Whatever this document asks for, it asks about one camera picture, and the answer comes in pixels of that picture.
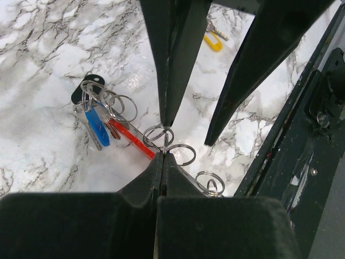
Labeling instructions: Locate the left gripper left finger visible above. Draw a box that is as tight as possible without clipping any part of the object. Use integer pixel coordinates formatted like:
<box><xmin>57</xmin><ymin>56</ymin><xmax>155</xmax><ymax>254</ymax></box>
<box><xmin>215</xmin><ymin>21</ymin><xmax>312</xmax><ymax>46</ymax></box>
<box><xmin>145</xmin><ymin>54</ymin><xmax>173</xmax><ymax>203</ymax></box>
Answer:
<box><xmin>1</xmin><ymin>153</ymin><xmax>164</xmax><ymax>258</ymax></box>

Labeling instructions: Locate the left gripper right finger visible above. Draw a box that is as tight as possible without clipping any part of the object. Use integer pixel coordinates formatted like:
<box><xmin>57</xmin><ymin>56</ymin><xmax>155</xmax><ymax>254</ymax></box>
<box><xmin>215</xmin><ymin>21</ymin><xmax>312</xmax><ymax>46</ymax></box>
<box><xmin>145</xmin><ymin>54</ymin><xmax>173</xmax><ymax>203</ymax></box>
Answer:
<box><xmin>155</xmin><ymin>152</ymin><xmax>301</xmax><ymax>258</ymax></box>

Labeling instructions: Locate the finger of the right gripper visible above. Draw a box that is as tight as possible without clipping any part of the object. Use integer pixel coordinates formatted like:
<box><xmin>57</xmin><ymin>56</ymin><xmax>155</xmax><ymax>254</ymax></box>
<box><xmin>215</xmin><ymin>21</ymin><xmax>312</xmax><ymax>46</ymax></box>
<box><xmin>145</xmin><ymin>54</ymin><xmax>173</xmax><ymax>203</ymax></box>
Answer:
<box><xmin>140</xmin><ymin>0</ymin><xmax>211</xmax><ymax>126</ymax></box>
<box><xmin>204</xmin><ymin>0</ymin><xmax>333</xmax><ymax>146</ymax></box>

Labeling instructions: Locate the yellow tagged key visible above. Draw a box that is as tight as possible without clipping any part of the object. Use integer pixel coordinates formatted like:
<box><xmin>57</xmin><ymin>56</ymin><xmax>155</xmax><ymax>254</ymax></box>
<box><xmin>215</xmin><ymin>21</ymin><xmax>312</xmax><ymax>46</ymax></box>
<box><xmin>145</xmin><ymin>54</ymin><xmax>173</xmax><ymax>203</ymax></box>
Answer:
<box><xmin>203</xmin><ymin>18</ymin><xmax>229</xmax><ymax>52</ymax></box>

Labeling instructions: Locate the red keyring with keys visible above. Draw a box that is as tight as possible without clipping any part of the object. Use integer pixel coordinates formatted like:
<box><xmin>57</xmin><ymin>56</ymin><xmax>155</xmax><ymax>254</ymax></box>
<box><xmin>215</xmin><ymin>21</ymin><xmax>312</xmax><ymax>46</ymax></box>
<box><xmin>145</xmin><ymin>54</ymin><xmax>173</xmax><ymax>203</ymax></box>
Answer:
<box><xmin>72</xmin><ymin>80</ymin><xmax>226</xmax><ymax>197</ymax></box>

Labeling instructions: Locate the blue key tag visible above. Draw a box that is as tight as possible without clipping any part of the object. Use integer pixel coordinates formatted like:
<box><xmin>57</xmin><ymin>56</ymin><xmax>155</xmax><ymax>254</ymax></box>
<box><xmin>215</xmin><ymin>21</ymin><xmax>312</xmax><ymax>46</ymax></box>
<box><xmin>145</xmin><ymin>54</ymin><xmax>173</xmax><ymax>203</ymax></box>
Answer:
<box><xmin>85</xmin><ymin>105</ymin><xmax>110</xmax><ymax>147</ymax></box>

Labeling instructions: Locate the black key fob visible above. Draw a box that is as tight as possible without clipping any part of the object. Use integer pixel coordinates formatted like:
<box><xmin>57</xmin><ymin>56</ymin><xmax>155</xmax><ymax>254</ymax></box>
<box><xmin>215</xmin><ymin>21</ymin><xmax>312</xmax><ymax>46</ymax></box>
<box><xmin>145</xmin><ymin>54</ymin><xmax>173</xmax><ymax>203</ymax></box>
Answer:
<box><xmin>71</xmin><ymin>74</ymin><xmax>105</xmax><ymax>105</ymax></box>

